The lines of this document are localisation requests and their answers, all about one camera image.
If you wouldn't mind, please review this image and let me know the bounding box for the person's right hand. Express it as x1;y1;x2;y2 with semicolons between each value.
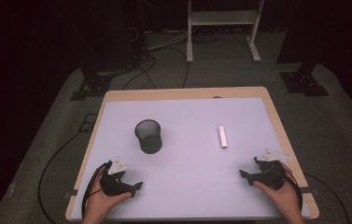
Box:
252;162;304;218

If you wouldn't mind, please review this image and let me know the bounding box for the hand-held gripper cable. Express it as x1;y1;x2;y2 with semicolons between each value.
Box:
80;161;113;218
280;166;304;213

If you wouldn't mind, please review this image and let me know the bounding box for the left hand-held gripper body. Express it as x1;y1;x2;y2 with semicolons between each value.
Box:
100;156;129;198

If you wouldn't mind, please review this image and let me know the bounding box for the wooden table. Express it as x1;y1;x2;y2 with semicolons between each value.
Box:
64;86;320;222

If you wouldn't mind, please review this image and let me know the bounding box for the right hand-held gripper cable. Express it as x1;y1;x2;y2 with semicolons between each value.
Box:
280;166;304;213

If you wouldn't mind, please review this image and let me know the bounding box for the black stand base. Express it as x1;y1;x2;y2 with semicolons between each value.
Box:
69;66;113;102
279;60;331;98

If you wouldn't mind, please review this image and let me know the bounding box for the white stick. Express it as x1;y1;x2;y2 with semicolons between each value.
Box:
217;125;229;149

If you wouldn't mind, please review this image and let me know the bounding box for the white table mat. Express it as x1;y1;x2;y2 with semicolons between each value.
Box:
70;97;312;220

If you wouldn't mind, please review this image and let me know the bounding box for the person's left hand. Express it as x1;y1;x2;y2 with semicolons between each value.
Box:
84;167;133;219

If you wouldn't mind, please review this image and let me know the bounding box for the left hand-held gripper cable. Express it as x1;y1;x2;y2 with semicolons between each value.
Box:
80;161;113;218

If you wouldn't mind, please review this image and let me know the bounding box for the black floor cable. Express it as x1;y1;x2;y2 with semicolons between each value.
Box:
121;46;190;91
303;172;352;224
37;131;86;224

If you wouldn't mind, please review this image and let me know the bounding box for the white floor cable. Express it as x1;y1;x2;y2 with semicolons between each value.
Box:
145;29;190;52

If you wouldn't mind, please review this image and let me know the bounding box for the black mesh pen holder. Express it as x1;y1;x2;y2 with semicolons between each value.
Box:
134;119;163;155

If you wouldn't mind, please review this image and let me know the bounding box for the black tape strip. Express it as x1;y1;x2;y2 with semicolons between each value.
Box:
299;186;320;196
63;189;79;201

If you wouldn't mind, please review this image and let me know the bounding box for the white metal stand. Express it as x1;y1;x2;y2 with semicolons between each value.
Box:
186;0;265;64

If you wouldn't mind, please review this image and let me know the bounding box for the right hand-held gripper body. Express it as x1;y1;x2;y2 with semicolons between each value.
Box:
253;147;292;191

